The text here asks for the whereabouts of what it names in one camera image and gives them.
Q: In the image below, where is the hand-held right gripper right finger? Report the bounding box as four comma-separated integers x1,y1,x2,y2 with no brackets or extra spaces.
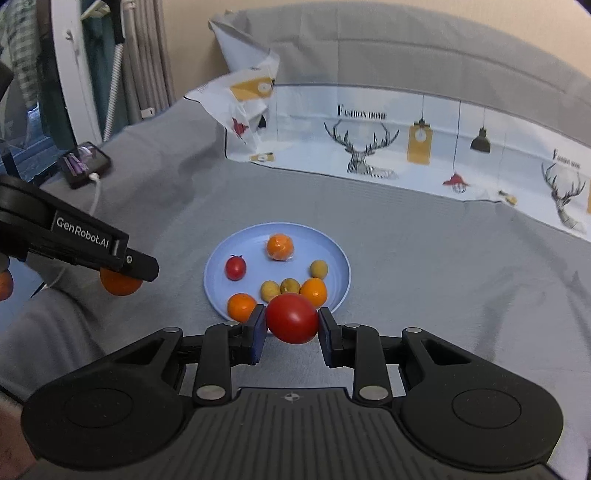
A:
318,307,468,403

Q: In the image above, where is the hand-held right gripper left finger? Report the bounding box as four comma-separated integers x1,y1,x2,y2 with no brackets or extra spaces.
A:
111,306,269,403

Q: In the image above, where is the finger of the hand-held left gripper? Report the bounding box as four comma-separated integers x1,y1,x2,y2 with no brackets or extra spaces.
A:
123,250,160,284

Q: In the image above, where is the red cherry tomato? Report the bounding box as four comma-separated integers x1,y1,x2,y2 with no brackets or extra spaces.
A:
264,294,320,345
225,255,247,281

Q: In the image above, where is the blue plate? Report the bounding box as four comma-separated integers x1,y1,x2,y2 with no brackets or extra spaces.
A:
204,223,352,324

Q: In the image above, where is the plastic-wrapped small orange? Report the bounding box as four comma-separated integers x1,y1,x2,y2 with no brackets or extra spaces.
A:
266,234,295,261

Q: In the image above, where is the black smartphone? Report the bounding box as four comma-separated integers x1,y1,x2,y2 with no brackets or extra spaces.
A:
58,142,112,190

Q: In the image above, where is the grey bed sheet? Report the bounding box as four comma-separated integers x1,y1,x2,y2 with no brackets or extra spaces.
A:
0,7,591,407

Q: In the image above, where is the teal curtain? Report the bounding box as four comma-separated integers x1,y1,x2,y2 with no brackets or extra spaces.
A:
81,0,121,139

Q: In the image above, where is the green checked cloth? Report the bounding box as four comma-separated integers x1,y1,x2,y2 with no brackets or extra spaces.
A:
0,0,51,112

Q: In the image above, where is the grey curtain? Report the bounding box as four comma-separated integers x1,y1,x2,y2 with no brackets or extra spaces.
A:
122,0,177,126

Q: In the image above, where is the white deer-printed cloth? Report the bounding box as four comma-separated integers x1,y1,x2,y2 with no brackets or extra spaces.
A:
185,11,591,241

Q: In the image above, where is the white plastic hanger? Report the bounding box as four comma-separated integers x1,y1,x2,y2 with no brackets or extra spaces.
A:
81,0,139,20

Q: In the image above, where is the white charging cable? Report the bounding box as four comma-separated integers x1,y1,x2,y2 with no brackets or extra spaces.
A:
44,173,103,291

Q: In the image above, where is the white frame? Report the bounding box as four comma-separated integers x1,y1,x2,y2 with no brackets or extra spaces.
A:
51,0,105,149

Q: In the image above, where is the black-handled striped pole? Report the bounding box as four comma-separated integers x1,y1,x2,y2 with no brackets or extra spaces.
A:
102,0,127,142

